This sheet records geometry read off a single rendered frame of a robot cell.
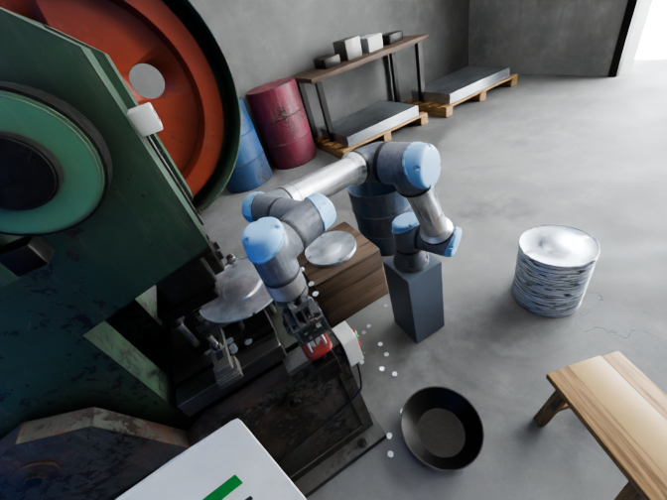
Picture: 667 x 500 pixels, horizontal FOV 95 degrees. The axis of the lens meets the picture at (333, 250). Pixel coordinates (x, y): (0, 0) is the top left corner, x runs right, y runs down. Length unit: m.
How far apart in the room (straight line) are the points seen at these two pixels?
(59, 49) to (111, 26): 0.57
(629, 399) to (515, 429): 0.41
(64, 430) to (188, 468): 0.33
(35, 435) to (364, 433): 1.04
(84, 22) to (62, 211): 0.73
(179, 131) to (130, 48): 0.24
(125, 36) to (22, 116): 0.70
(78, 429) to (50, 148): 0.59
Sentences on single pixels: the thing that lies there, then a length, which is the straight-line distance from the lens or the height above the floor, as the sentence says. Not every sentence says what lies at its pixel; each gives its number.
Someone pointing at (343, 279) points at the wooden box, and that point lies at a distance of 1.60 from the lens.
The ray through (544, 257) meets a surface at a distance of 1.61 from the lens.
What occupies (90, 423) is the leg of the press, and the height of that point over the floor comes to 0.84.
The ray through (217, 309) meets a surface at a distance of 1.00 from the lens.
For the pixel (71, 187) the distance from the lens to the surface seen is 0.54.
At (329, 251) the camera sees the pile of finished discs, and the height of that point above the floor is 0.38.
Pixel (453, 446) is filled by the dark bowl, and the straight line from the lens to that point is 1.46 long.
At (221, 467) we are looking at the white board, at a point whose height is 0.47.
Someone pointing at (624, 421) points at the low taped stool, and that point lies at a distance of 1.24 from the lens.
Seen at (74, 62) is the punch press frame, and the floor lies 1.42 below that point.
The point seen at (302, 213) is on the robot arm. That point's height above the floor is 1.11.
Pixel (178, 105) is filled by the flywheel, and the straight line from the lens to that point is 1.19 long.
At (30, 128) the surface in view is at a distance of 0.53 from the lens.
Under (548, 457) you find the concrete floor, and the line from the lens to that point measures 1.50.
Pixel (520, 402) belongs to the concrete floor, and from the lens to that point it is 1.56.
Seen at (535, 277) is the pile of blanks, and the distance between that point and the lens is 1.66.
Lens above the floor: 1.39
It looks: 37 degrees down
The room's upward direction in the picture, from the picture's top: 18 degrees counter-clockwise
